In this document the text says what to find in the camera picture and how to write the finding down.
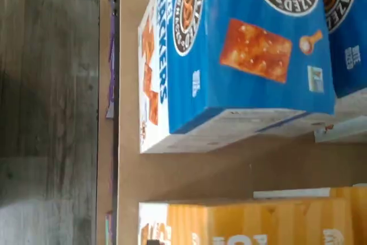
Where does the yellow white pretzel crackers box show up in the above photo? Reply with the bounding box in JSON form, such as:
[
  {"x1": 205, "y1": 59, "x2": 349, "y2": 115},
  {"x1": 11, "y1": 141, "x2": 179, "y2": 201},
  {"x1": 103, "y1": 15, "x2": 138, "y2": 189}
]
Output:
[
  {"x1": 139, "y1": 198, "x2": 354, "y2": 245},
  {"x1": 253, "y1": 184, "x2": 367, "y2": 245}
]

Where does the blue white pretzel crackers box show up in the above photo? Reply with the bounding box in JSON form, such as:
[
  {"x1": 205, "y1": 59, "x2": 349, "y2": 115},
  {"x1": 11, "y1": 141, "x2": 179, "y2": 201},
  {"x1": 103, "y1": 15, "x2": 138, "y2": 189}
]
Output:
[
  {"x1": 138, "y1": 0, "x2": 337, "y2": 154},
  {"x1": 314, "y1": 0, "x2": 367, "y2": 144}
]

